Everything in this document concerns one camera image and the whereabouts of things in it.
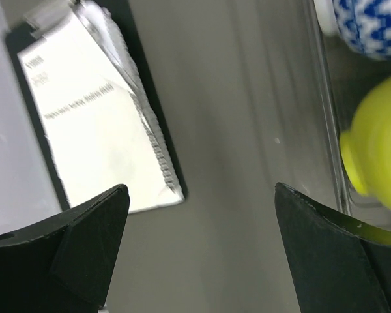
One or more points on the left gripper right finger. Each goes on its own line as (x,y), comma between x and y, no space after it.
(337,263)

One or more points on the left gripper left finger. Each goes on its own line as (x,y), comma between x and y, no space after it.
(64,263)

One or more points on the lime green bowl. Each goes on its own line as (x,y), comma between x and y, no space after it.
(365,146)

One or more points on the blue red patterned bowl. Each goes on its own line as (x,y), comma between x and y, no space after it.
(365,26)

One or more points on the black clipboard with paper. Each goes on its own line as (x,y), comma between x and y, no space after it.
(90,107)

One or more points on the black wire dish rack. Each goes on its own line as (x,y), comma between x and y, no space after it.
(344,78)

